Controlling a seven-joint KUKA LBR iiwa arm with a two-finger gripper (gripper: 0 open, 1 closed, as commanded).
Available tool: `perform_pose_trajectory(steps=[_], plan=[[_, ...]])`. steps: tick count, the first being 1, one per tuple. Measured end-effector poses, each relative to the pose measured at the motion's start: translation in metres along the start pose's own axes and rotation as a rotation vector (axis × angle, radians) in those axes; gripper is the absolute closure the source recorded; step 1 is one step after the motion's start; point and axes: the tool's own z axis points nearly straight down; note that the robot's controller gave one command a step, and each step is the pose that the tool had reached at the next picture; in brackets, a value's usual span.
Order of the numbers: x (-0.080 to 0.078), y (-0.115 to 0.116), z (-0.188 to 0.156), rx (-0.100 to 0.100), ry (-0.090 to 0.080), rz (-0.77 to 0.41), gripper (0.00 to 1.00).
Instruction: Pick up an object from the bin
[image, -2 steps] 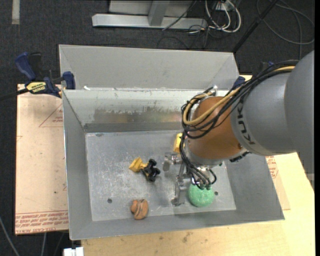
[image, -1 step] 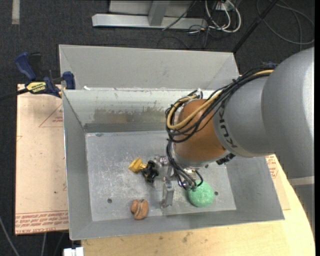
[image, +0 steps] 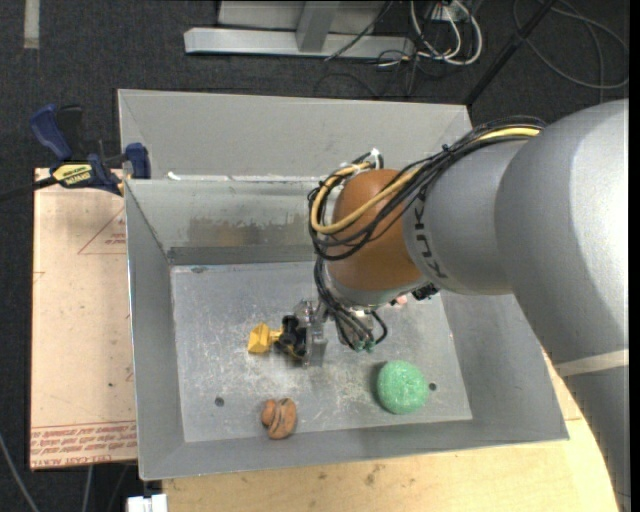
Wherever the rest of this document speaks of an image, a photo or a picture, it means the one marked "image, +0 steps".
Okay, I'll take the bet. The yellow and black toy vehicle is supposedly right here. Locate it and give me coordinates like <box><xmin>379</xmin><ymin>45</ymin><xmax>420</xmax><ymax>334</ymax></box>
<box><xmin>247</xmin><ymin>313</ymin><xmax>307</xmax><ymax>359</ymax></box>

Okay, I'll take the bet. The orange-brown toy pastry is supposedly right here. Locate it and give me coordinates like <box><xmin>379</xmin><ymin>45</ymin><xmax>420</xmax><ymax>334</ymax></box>
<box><xmin>260</xmin><ymin>397</ymin><xmax>299</xmax><ymax>441</ymax></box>

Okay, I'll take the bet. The brown cardboard board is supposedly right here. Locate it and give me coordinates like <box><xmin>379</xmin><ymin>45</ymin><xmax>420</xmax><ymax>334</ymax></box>
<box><xmin>29</xmin><ymin>167</ymin><xmax>139</xmax><ymax>471</ymax></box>

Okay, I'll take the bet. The green foam ball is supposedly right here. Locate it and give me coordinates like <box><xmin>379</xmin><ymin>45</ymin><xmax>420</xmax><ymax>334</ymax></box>
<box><xmin>376</xmin><ymin>359</ymin><xmax>430</xmax><ymax>416</ymax></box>

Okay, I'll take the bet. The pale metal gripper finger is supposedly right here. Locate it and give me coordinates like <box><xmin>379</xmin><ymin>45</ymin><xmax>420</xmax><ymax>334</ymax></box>
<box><xmin>301</xmin><ymin>331</ymin><xmax>330</xmax><ymax>370</ymax></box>
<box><xmin>293</xmin><ymin>298</ymin><xmax>322</xmax><ymax>332</ymax></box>

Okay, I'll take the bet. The grey metal bin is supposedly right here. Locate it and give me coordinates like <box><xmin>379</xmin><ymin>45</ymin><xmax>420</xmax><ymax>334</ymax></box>
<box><xmin>117</xmin><ymin>88</ymin><xmax>570</xmax><ymax>482</ymax></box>

